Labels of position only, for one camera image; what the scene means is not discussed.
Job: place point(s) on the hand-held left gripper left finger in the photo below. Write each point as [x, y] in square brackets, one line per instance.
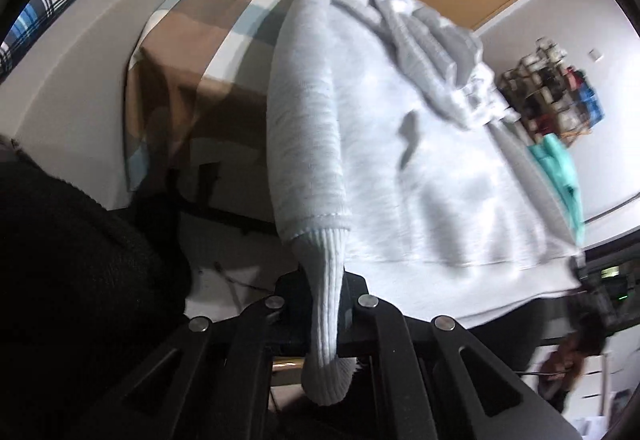
[287, 320]

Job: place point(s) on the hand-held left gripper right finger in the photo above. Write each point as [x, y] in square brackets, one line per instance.
[365, 330]

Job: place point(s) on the light grey sweatshirt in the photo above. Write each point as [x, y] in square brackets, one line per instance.
[400, 180]

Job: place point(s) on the white cabinet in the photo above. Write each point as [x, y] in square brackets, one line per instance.
[595, 400]

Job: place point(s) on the teal garment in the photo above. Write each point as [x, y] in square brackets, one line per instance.
[565, 174]

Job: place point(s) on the wooden shoe rack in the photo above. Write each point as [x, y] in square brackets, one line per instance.
[550, 94]

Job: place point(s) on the person's black clothing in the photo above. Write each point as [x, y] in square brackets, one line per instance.
[60, 270]

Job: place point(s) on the brown blue checked blanket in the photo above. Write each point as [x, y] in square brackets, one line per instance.
[210, 44]

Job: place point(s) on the white wall switch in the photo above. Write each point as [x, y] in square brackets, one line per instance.
[595, 55]

